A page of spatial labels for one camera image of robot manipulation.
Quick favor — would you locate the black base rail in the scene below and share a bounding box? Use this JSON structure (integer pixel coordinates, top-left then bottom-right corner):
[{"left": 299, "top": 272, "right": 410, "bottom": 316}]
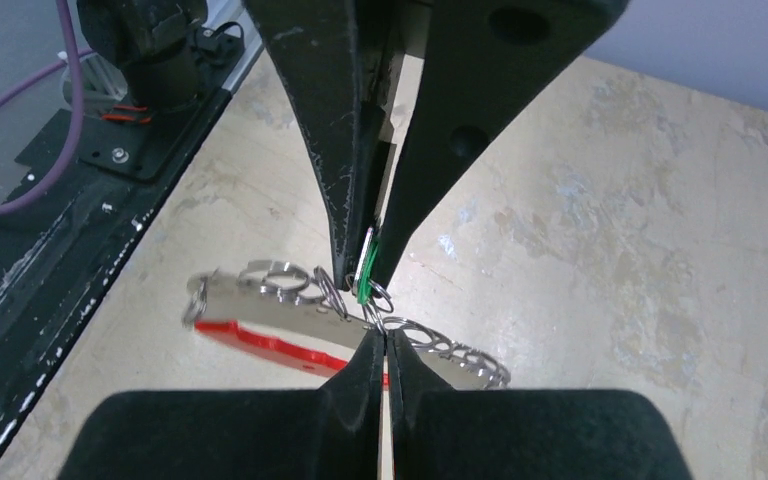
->
[{"left": 0, "top": 88, "right": 231, "bottom": 456}]

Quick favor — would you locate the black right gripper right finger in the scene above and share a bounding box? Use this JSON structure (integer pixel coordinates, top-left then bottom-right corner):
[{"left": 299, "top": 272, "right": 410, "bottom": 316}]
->
[{"left": 387, "top": 332, "right": 692, "bottom": 479}]

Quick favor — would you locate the green key tag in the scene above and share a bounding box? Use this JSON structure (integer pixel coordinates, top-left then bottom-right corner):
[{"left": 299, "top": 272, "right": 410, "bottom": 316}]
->
[{"left": 353, "top": 227, "right": 378, "bottom": 305}]

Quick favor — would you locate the aluminium frame rail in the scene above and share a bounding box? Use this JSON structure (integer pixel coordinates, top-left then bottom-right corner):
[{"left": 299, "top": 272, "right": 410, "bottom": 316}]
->
[{"left": 201, "top": 0, "right": 263, "bottom": 95}]

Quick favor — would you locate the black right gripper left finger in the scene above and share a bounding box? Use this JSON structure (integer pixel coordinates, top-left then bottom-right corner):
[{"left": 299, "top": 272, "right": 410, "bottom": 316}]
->
[{"left": 58, "top": 332, "right": 384, "bottom": 479}]

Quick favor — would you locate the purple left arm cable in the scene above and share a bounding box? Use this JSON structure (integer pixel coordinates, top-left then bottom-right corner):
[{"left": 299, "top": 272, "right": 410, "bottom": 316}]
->
[{"left": 0, "top": 0, "right": 94, "bottom": 215}]

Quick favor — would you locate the steel key organizer red handle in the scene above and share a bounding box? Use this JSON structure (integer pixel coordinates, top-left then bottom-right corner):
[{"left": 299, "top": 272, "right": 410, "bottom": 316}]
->
[{"left": 182, "top": 260, "right": 511, "bottom": 390}]

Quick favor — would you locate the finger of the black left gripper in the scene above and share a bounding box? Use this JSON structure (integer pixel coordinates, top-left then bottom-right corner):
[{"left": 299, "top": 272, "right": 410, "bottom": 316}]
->
[
  {"left": 371, "top": 0, "right": 628, "bottom": 286},
  {"left": 245, "top": 0, "right": 398, "bottom": 291}
]

